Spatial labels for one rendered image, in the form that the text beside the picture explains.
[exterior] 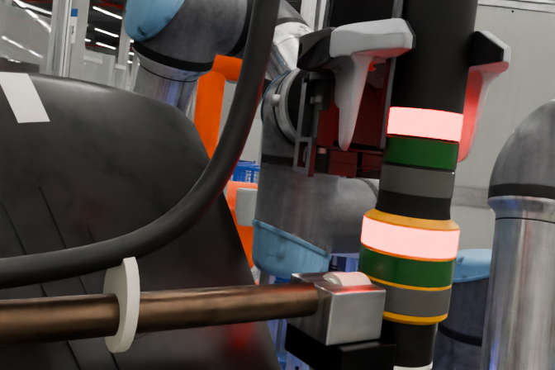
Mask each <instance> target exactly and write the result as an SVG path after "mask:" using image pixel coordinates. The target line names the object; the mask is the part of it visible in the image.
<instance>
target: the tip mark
mask: <svg viewBox="0 0 555 370"><path fill-rule="evenodd" d="M0 84H1V86H2V89H3V91H4V92H5V94H6V96H7V100H8V101H9V103H10V105H11V107H12V110H13V112H14V114H15V116H16V118H17V121H18V123H21V122H37V121H50V120H49V118H48V116H47V114H46V112H45V109H44V107H43V105H42V103H41V101H40V98H39V96H38V94H37V92H36V89H35V87H34V85H33V83H32V81H31V80H30V78H29V76H28V74H18V73H3V72H0Z"/></svg>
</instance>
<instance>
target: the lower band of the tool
mask: <svg viewBox="0 0 555 370"><path fill-rule="evenodd" d="M365 217H367V218H368V219H370V220H373V221H377V222H381V223H384V224H388V225H395V226H400V227H405V228H411V229H417V230H430V231H442V232H453V231H458V230H459V226H458V225H457V224H456V223H455V222H454V221H452V220H449V221H433V220H425V219H417V218H411V217H406V216H397V215H392V214H389V213H386V212H382V211H378V210H376V209H375V208H373V209H372V210H370V211H367V212H366V213H365ZM361 244H362V245H363V246H364V247H366V248H368V249H371V250H374V251H377V252H380V253H383V254H389V255H393V256H397V257H402V258H407V259H418V260H425V261H450V260H454V259H455V256H454V257H452V258H446V259H433V258H422V257H415V256H410V255H404V254H396V253H392V252H388V251H385V250H381V249H376V248H373V247H371V246H369V245H366V244H365V243H363V242H361ZM358 271H359V272H360V273H362V272H361V271H360V270H359V269H358ZM363 274H365V273H363ZM365 275H366V276H367V277H368V278H369V279H371V280H373V281H376V282H380V283H384V284H387V285H391V286H394V287H403V288H408V289H414V290H422V291H441V290H446V289H449V288H450V287H451V286H452V284H451V285H450V286H447V287H412V286H406V285H401V284H396V283H393V282H386V281H383V280H380V279H377V278H374V277H370V276H368V275H367V274H365ZM447 316H448V313H447V314H445V315H442V316H436V317H417V316H408V315H399V314H395V313H391V312H387V311H383V317H382V318H383V319H385V320H390V321H395V322H399V323H404V324H411V325H432V324H437V323H439V322H440V321H442V320H444V319H445V318H447Z"/></svg>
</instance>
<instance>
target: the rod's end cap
mask: <svg viewBox="0 0 555 370"><path fill-rule="evenodd" d="M322 277H324V279H325V280H327V281H329V282H332V283H334V284H336V283H338V284H340V285H343V286H350V285H362V284H371V282H370V280H369V278H368V277H367V276H366V275H365V274H363V273H360V272H351V273H327V274H325V275H324V276H322Z"/></svg>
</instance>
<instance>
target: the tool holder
mask: <svg viewBox="0 0 555 370"><path fill-rule="evenodd" d="M327 273H344V272H343V271H338V272H321V273H293V274H292V275H291V279H290V282H313V283H314V284H315V289H316V290H317V293H318V298H319V303H318V308H317V310H316V313H315V314H314V315H312V316H304V317H296V318H288V319H286V322H287V332H286V340H285V350H286V351H288V352H289V353H291V354H292V355H294V356H295V357H297V358H299V359H300V360H301V361H302V362H304V363H306V364H307V365H309V366H310V370H393V368H394V362H395V355H396V343H394V342H392V341H390V340H389V339H386V338H384V337H383V336H381V330H382V317H383V311H384V305H385V298H386V290H385V289H384V288H382V287H379V286H377V285H374V284H362V285H350V286H343V285H340V284H338V283H336V284H334V283H332V282H329V281H327V280H325V279H324V278H325V277H322V276H324V275H325V274H327Z"/></svg>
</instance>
